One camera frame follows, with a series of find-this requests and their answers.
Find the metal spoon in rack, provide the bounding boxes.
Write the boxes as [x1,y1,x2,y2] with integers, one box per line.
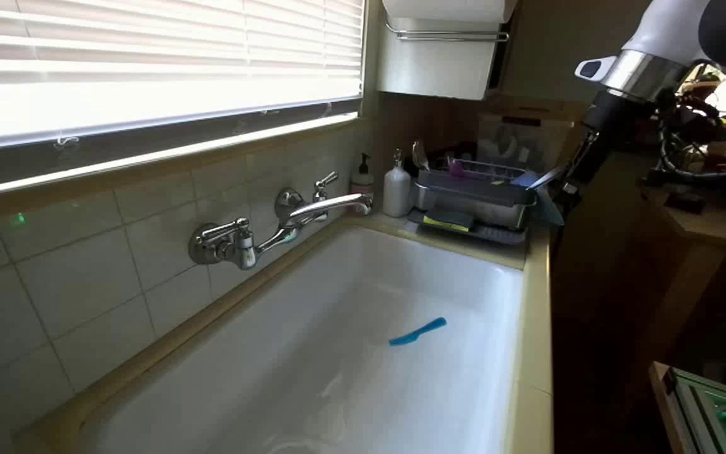
[409,138,433,175]

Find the dark drain tray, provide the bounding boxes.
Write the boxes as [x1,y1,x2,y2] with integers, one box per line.
[404,203,536,249]

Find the small black table item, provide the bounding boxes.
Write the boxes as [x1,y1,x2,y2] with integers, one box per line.
[663,186,708,215]

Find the metal rack with green light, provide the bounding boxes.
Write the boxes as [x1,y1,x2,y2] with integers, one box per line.
[648,360,726,454]

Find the small dark pump bottle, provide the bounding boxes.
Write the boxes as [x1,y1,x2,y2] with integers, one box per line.
[349,150,378,202]

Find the blue toothbrush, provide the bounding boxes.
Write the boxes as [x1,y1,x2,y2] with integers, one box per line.
[386,315,449,347]

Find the wooden side table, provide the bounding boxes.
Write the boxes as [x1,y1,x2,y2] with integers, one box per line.
[639,175,726,356]

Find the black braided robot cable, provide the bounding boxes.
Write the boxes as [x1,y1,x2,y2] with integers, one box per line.
[653,83,726,183]

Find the blue grey cloth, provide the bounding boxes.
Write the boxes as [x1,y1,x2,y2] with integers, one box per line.
[532,172,571,232]

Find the white window blinds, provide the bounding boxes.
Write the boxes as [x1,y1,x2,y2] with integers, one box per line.
[0,0,369,145]

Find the white ceramic sink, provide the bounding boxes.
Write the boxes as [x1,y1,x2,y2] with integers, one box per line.
[77,221,528,454]

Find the grey dish rack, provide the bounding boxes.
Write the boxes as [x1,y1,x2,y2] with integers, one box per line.
[412,164,544,235]

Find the chrome wall faucet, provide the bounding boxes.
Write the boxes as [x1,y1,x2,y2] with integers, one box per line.
[188,169,375,273]

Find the white paper towel dispenser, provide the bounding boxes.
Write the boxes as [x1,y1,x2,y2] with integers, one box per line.
[375,0,519,104]

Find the white soap bottle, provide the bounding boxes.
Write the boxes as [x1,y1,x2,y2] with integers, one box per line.
[380,148,416,220]

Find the yellow sponge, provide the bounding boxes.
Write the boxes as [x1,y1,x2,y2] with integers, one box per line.
[418,215,476,236]

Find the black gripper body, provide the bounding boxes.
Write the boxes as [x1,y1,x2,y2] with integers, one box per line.
[562,87,635,194]

